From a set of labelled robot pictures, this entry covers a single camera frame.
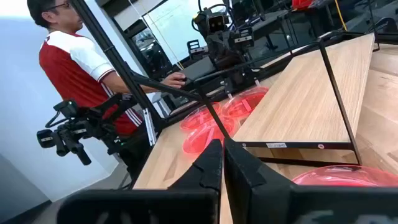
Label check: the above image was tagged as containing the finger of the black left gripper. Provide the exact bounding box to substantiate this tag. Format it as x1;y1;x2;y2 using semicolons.
232;52;253;90
213;63;234;91

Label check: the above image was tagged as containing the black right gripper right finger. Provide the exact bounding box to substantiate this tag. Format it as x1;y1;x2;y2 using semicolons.
224;139;398;224

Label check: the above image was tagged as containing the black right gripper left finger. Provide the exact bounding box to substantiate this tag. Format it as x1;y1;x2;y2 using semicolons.
57;139;224;224

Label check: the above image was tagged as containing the translucent red plate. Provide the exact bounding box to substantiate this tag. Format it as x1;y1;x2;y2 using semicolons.
182;117;237;156
292;164;398;188
180;101;222;131
221;86;270;119

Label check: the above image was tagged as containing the person's hand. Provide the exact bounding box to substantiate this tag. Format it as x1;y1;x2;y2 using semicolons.
161;72;187;90

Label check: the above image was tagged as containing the white board panel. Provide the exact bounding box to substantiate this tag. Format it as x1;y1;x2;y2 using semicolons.
141;0;233;68

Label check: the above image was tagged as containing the red background object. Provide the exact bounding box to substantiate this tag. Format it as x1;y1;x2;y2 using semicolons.
291;0;315;9

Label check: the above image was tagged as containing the person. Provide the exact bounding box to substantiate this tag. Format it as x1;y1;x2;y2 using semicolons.
26;0;187;184

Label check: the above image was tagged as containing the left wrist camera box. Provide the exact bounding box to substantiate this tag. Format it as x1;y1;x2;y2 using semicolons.
207;14;226;34

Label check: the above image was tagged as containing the wooden shelf with black frame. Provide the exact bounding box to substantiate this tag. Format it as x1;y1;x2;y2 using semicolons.
192;30;382;167

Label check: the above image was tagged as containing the black metal rig frame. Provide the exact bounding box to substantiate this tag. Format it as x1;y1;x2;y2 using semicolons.
70;0;206;147

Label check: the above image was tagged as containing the yellow cable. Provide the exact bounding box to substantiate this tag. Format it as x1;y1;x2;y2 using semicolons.
333;0;348;32

